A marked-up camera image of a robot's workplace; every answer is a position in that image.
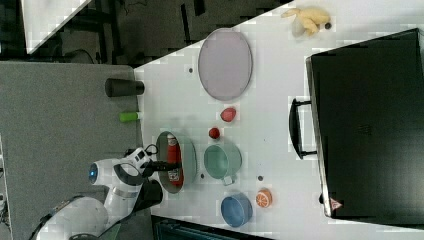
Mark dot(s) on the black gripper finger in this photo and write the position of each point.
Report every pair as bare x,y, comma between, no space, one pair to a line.
165,166

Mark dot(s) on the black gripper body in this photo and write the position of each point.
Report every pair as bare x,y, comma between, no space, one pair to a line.
148,168

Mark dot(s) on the red plush ketchup bottle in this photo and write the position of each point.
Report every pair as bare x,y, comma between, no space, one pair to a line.
175,176

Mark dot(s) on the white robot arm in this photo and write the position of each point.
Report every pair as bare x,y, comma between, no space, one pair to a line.
129,190

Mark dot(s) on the green oval strainer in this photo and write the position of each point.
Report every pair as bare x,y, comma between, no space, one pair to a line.
188,161

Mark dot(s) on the green marker pen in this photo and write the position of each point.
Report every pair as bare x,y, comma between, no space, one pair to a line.
130,116

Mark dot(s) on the green metal mug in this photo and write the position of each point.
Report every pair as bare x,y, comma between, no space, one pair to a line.
222,162

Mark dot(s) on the small red strawberry toy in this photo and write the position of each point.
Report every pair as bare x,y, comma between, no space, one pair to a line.
214,133

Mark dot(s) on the blue bowl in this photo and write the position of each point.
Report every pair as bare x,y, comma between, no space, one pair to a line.
236,210

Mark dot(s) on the orange slice toy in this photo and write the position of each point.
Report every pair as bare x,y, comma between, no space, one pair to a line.
264,198

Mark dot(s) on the grey round plate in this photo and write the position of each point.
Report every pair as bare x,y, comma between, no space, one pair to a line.
225,64

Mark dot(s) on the peeled banana toy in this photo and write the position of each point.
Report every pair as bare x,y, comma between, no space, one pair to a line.
307,20

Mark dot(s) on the black toaster oven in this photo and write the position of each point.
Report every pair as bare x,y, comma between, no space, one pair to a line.
367,107

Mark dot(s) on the black cylinder post upper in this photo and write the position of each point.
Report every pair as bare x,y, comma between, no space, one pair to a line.
121,87

